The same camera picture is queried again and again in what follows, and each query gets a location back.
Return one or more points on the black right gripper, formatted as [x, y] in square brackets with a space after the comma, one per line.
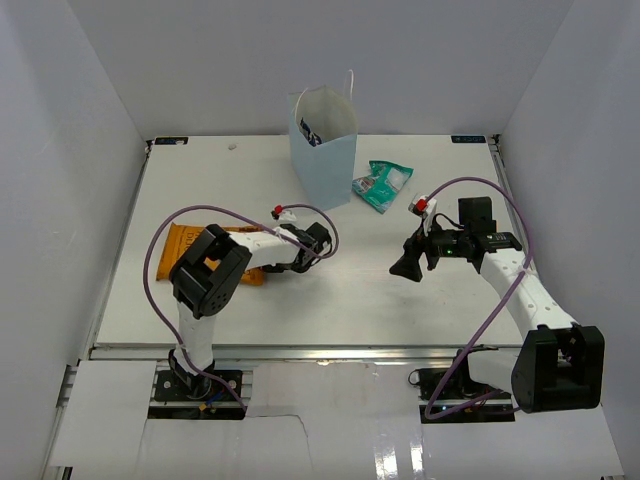
[409, 266]

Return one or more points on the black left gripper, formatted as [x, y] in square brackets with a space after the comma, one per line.
[273, 268]

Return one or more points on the blue Kettle chips bag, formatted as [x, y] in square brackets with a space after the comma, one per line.
[311, 137]

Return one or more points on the orange Kettle chips bag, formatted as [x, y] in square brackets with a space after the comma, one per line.
[179, 239]

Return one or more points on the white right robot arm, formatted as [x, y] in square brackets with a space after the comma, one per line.
[560, 363]

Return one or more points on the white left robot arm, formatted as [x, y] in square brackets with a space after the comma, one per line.
[206, 276]

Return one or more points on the light blue paper bag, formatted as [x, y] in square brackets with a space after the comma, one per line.
[325, 171]

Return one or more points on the white front cover paper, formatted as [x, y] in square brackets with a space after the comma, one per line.
[306, 421]

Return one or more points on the teal snack packet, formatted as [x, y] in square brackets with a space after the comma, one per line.
[381, 186]

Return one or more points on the blue label sticker right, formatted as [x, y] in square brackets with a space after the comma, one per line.
[468, 139]

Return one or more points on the blue label sticker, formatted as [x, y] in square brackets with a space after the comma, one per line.
[468, 139]
[170, 141]

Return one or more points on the blue label sticker left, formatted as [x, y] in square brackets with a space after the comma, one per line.
[170, 141]

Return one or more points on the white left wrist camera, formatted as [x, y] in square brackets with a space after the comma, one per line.
[280, 215]

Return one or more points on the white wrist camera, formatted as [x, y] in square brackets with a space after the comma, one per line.
[425, 209]
[280, 215]

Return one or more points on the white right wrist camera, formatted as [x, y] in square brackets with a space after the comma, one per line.
[425, 209]

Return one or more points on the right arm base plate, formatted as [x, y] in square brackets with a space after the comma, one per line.
[497, 409]

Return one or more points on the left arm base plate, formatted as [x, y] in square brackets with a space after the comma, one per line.
[171, 400]

